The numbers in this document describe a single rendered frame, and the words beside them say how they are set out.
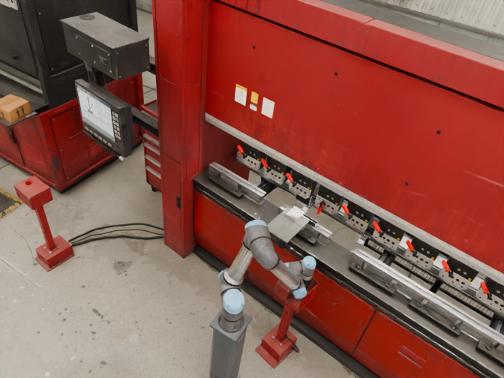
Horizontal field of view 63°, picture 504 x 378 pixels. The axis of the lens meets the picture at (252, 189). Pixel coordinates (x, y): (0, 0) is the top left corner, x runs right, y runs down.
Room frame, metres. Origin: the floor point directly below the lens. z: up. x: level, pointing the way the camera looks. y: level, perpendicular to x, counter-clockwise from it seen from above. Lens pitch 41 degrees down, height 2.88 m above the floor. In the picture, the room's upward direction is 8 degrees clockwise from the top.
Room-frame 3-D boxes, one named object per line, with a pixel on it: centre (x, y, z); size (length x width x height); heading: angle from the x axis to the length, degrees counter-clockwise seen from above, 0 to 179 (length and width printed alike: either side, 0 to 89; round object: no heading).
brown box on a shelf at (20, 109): (2.67, 2.00, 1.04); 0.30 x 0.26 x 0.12; 64
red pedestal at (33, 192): (2.08, 1.57, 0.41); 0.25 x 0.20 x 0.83; 147
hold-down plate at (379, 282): (1.62, -0.82, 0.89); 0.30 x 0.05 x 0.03; 57
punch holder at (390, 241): (1.68, -0.82, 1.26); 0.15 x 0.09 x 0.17; 57
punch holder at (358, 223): (1.79, -0.65, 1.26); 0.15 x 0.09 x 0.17; 57
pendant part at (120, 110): (2.18, 0.98, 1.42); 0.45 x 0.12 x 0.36; 56
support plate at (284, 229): (1.87, -0.26, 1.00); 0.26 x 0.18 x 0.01; 147
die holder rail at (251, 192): (2.30, 0.12, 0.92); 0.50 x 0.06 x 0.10; 57
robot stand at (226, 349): (1.26, 0.01, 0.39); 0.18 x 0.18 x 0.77; 64
